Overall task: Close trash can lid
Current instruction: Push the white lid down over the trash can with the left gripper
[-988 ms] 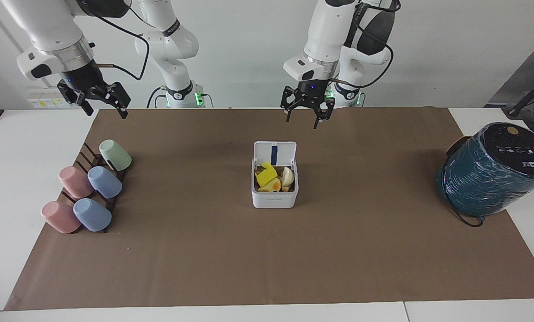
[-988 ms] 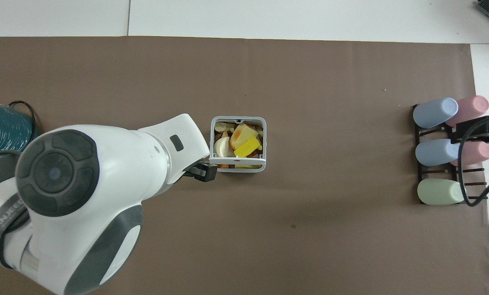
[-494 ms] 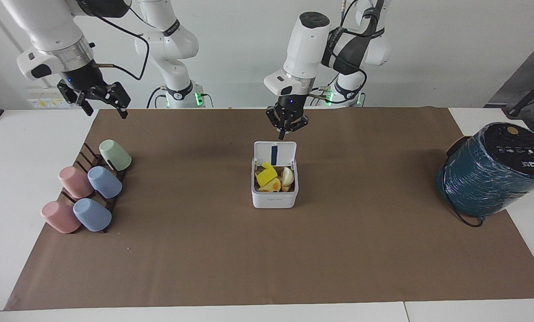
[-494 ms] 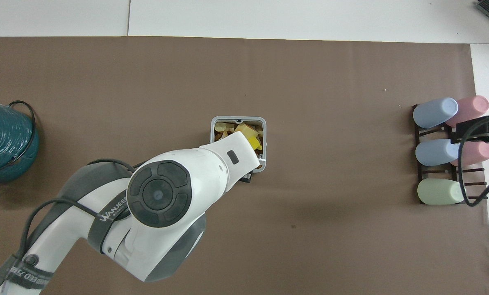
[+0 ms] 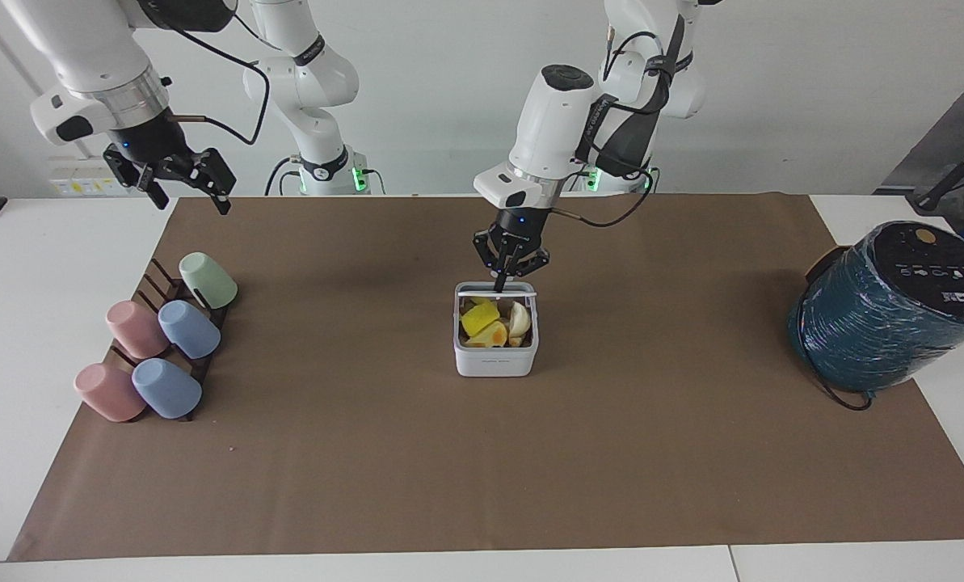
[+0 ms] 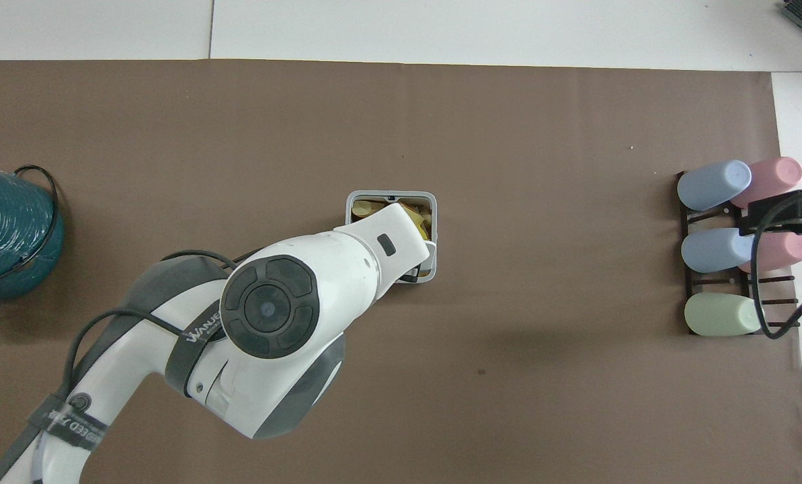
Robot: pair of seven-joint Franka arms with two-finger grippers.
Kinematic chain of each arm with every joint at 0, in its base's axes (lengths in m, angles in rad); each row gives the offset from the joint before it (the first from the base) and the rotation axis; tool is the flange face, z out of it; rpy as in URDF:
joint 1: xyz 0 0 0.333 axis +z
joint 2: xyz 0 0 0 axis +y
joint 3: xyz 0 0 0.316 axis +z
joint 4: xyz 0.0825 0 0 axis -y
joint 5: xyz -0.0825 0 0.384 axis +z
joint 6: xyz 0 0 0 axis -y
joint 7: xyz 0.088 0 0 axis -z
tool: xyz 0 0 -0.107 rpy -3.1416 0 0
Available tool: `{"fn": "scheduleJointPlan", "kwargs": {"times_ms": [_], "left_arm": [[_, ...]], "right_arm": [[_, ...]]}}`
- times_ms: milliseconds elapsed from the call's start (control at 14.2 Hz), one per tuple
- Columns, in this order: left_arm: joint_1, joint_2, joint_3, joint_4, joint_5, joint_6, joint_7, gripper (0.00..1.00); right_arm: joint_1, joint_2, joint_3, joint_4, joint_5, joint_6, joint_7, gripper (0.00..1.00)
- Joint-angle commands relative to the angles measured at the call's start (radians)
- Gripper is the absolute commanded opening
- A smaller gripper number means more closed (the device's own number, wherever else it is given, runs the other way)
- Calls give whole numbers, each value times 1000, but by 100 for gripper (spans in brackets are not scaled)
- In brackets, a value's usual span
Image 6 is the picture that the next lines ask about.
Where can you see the grey trash can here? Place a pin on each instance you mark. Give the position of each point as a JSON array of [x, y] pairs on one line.
[[349, 202]]

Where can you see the black cup rack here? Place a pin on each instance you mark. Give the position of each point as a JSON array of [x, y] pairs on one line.
[[774, 281]]

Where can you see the pale pink cup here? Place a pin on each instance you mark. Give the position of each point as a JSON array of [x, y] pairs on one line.
[[774, 178], [787, 250]]

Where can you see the yellow crumpled paper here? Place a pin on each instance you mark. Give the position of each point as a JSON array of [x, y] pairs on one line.
[[362, 207]]

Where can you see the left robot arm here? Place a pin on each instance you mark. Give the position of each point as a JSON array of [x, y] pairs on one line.
[[273, 376]]

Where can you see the teal ribbed container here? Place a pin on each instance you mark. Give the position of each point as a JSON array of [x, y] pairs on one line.
[[4, 228]]

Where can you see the pale green cup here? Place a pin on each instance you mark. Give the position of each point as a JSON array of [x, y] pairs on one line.
[[720, 314]]

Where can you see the pale blue cup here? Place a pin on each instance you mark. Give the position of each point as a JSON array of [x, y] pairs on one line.
[[713, 250], [713, 185]]

